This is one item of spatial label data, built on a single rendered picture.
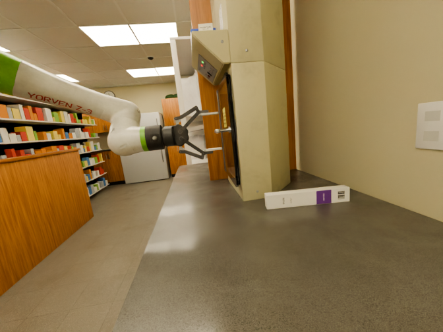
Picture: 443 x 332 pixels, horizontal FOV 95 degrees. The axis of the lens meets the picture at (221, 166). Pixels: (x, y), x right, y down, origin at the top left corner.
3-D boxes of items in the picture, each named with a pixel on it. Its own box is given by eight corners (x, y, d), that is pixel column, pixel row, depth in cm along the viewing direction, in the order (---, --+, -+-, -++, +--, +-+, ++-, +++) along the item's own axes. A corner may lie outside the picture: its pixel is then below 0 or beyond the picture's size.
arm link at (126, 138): (113, 163, 76) (99, 147, 67) (116, 136, 82) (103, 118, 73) (151, 158, 78) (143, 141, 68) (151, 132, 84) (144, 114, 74)
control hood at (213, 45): (218, 85, 97) (216, 62, 95) (231, 62, 65) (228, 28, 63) (194, 87, 95) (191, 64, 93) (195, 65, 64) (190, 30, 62)
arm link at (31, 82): (13, 104, 62) (13, 78, 55) (24, 79, 67) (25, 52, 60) (134, 138, 85) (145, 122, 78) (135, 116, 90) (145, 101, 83)
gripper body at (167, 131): (164, 149, 74) (189, 145, 75) (160, 125, 72) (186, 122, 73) (166, 147, 81) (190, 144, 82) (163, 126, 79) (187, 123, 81)
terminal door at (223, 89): (227, 171, 103) (218, 89, 96) (238, 188, 73) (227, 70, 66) (225, 171, 103) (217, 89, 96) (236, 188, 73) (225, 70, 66)
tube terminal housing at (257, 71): (274, 174, 108) (264, 12, 94) (308, 192, 76) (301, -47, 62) (228, 180, 105) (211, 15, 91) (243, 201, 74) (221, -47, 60)
